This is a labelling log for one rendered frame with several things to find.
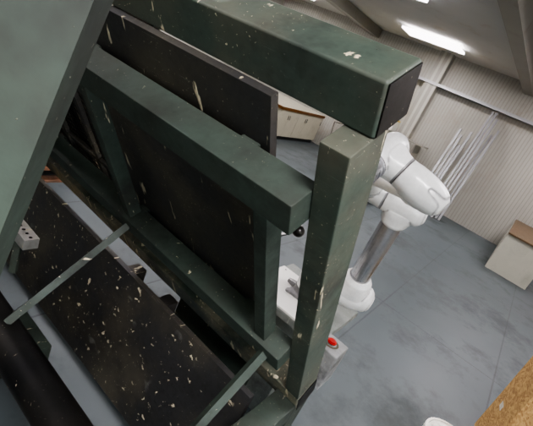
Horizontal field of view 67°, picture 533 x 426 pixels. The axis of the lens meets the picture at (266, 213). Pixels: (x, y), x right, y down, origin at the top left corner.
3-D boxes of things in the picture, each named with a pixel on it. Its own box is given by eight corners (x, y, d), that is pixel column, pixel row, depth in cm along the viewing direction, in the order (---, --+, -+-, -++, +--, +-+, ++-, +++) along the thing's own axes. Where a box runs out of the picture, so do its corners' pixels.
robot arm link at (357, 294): (332, 283, 228) (368, 303, 223) (323, 302, 216) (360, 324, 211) (394, 174, 180) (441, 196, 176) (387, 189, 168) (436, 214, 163)
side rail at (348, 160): (297, 400, 142) (317, 377, 147) (350, 158, 60) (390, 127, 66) (284, 388, 144) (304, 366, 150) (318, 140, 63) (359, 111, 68)
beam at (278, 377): (295, 412, 151) (314, 390, 156) (298, 401, 142) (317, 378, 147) (27, 148, 251) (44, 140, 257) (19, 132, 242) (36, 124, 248)
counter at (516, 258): (528, 265, 851) (550, 237, 825) (524, 290, 677) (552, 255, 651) (496, 247, 882) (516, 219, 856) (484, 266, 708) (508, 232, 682)
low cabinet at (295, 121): (312, 144, 1111) (325, 116, 1082) (269, 139, 936) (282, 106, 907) (266, 117, 1187) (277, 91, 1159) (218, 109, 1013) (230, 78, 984)
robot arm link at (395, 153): (367, 141, 119) (401, 171, 116) (396, 119, 126) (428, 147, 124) (352, 162, 128) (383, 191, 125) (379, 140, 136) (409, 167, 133)
